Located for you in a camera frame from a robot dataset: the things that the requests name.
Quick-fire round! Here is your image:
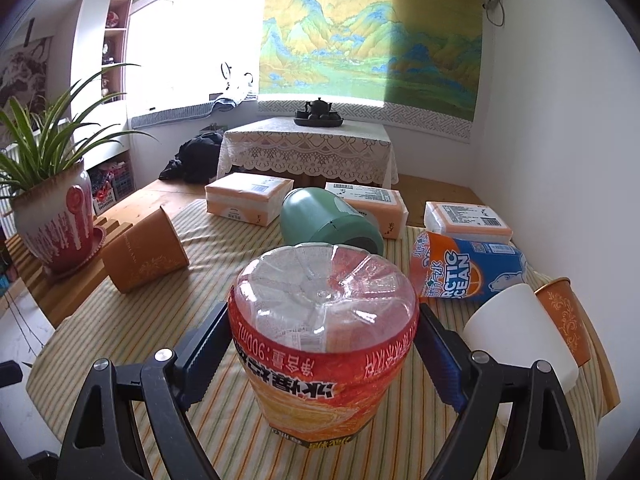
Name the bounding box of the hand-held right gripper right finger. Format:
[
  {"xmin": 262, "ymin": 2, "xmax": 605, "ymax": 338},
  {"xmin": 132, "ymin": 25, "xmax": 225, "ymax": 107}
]
[{"xmin": 416, "ymin": 305, "xmax": 587, "ymax": 480}]

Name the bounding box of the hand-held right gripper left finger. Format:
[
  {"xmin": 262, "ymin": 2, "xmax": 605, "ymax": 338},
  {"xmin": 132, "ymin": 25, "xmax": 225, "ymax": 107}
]
[{"xmin": 57, "ymin": 301, "xmax": 230, "ymax": 480}]

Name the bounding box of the orange label plastic bottle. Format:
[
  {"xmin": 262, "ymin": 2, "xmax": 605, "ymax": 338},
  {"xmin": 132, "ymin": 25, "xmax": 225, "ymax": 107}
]
[{"xmin": 228, "ymin": 243, "xmax": 421, "ymax": 448}]

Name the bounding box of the white paper cup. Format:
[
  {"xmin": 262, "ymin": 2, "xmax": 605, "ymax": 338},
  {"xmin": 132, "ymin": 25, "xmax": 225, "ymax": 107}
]
[{"xmin": 462, "ymin": 283, "xmax": 579, "ymax": 395}]

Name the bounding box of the orange paper cup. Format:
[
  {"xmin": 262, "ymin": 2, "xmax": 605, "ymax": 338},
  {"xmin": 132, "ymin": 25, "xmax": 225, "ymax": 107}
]
[
  {"xmin": 101, "ymin": 205, "xmax": 190, "ymax": 294},
  {"xmin": 533, "ymin": 277, "xmax": 592, "ymax": 367}
]

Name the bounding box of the green cup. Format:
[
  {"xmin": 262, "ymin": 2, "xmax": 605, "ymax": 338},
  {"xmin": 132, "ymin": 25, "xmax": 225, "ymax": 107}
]
[{"xmin": 279, "ymin": 187, "xmax": 385, "ymax": 256}]

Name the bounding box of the blue orange drink can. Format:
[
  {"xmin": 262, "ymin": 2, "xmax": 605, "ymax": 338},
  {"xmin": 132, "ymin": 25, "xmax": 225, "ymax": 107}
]
[{"xmin": 410, "ymin": 230, "xmax": 528, "ymax": 305}]

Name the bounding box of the striped tablecloth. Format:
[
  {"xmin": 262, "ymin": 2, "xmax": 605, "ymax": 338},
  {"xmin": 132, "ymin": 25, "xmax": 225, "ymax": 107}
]
[{"xmin": 27, "ymin": 199, "xmax": 608, "ymax": 480}]

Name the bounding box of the orange white tissue pack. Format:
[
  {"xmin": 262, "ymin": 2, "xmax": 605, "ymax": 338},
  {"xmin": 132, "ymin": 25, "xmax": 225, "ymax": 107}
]
[
  {"xmin": 324, "ymin": 182, "xmax": 408, "ymax": 240},
  {"xmin": 424, "ymin": 201, "xmax": 514, "ymax": 245},
  {"xmin": 205, "ymin": 173, "xmax": 294, "ymax": 227}
]

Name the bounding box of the white plastic basket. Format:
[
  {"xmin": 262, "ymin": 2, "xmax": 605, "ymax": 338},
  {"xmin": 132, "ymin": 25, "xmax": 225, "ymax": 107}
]
[{"xmin": 92, "ymin": 165, "xmax": 135, "ymax": 213}]

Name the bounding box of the red white plant pot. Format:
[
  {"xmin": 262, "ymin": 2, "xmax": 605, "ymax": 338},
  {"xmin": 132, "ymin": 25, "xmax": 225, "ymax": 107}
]
[{"xmin": 10, "ymin": 159, "xmax": 107, "ymax": 276}]

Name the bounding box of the black bag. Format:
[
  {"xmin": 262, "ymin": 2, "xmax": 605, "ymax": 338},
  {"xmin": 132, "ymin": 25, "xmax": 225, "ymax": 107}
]
[{"xmin": 158, "ymin": 132, "xmax": 225, "ymax": 184}]

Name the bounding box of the white lace tablecloth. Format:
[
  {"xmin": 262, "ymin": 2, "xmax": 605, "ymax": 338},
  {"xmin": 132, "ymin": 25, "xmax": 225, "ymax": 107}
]
[{"xmin": 217, "ymin": 117, "xmax": 400, "ymax": 187}]

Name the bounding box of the blue window seat cushion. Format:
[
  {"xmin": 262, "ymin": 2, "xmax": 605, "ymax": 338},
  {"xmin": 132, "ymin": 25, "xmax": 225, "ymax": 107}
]
[{"xmin": 130, "ymin": 94, "xmax": 260, "ymax": 130}]

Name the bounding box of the black teapot set tray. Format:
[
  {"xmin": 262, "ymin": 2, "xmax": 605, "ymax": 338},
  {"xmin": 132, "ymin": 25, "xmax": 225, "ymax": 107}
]
[{"xmin": 293, "ymin": 97, "xmax": 344, "ymax": 128}]

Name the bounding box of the green spider plant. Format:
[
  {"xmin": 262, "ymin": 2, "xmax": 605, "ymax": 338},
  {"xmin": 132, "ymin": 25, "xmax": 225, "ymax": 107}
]
[{"xmin": 0, "ymin": 63, "xmax": 160, "ymax": 198}]

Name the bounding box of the white bookshelf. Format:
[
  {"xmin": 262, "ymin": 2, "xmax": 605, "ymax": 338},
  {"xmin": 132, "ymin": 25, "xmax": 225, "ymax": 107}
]
[{"xmin": 70, "ymin": 0, "xmax": 133, "ymax": 173}]

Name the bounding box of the landscape painting curtain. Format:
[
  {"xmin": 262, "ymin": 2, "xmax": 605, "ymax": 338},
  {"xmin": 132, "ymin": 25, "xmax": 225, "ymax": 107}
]
[{"xmin": 258, "ymin": 0, "xmax": 483, "ymax": 123}]

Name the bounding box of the black white wall scroll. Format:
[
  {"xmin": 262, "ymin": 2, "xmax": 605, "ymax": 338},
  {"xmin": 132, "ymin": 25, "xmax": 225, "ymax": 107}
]
[{"xmin": 0, "ymin": 36, "xmax": 53, "ymax": 150}]

